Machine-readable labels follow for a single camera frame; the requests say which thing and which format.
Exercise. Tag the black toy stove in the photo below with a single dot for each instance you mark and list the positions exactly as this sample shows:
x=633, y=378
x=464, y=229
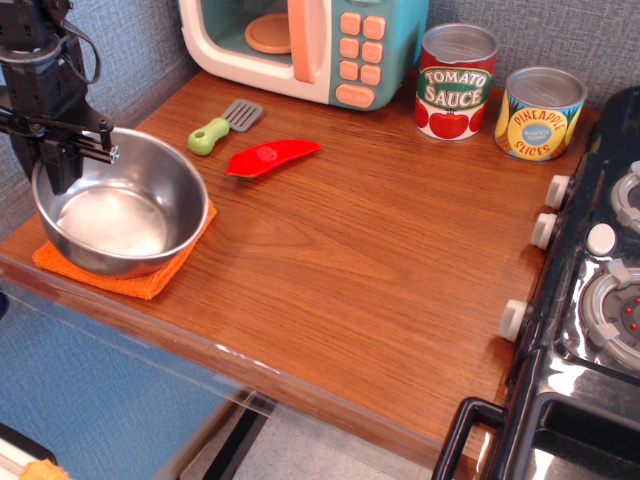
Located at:
x=572, y=410

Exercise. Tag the green handled grey toy spatula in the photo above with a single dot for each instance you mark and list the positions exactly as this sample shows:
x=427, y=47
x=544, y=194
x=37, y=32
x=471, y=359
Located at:
x=239, y=117

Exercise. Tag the orange object at bottom left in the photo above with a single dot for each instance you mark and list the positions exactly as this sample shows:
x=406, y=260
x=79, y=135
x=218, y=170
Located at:
x=43, y=470

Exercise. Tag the teal and white toy microwave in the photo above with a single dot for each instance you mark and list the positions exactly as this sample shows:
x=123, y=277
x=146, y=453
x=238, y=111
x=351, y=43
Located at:
x=349, y=54

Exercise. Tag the white stove knob middle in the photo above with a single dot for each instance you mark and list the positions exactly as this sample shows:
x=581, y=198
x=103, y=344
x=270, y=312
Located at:
x=543, y=230

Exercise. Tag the stainless steel pot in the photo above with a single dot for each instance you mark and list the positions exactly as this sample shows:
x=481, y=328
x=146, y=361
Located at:
x=128, y=218

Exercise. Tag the pineapple slices can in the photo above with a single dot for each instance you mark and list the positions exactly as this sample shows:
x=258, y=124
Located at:
x=539, y=113

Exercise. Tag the white round stove button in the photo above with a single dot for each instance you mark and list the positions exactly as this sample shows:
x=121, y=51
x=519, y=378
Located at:
x=600, y=239

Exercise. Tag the white stove knob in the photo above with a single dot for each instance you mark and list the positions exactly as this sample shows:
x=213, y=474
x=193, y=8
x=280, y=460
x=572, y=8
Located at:
x=556, y=191
x=543, y=230
x=512, y=318

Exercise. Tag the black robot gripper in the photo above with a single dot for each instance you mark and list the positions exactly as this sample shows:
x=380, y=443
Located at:
x=45, y=93

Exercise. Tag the grey stove burner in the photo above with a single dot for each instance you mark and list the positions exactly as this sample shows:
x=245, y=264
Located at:
x=610, y=312
x=626, y=214

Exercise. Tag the white stove knob rear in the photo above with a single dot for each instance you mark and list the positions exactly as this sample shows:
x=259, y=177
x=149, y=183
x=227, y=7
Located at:
x=556, y=191

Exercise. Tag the orange folded towel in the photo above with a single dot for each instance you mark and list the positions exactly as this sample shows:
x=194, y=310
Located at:
x=145, y=287

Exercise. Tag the white stove knob front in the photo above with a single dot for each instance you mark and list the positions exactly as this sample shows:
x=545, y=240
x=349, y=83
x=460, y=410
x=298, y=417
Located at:
x=512, y=318

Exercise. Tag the black oven door handle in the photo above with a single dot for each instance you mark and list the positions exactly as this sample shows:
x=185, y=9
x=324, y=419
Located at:
x=471, y=411

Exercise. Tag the grey rear stove burner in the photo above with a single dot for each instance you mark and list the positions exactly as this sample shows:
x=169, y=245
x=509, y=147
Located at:
x=626, y=214

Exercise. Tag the grey front stove burner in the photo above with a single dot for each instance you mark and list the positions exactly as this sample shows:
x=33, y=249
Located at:
x=610, y=312

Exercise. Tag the orange microwave turntable plate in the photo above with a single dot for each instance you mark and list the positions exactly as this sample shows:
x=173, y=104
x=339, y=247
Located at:
x=269, y=34

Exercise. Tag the tomato sauce can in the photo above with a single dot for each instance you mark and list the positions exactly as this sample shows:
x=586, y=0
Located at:
x=454, y=78

